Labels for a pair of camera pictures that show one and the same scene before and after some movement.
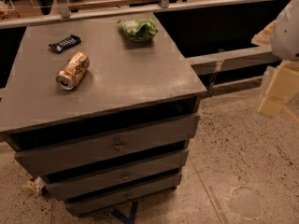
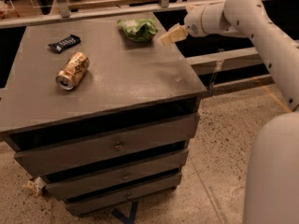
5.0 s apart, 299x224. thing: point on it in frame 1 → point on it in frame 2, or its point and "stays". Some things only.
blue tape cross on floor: [132, 217] stays
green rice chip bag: [139, 29] stays
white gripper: [287, 35] → [192, 22]
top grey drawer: [135, 140] stays
